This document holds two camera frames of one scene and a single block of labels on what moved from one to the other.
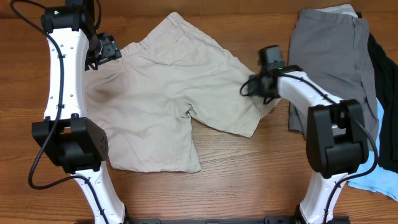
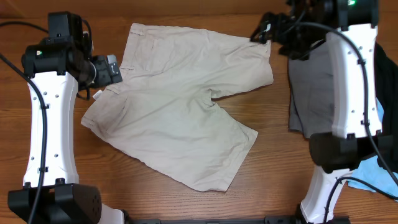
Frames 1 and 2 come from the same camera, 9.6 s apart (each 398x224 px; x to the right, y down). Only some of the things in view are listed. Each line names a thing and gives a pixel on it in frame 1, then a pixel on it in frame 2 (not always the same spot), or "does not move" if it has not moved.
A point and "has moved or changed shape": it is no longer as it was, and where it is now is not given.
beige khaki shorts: [142, 98] has moved or changed shape
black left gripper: [111, 50] → [105, 77]
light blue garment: [382, 179] does not move
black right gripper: [254, 89] → [278, 22]
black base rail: [267, 220] does not move
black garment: [385, 76] does not move
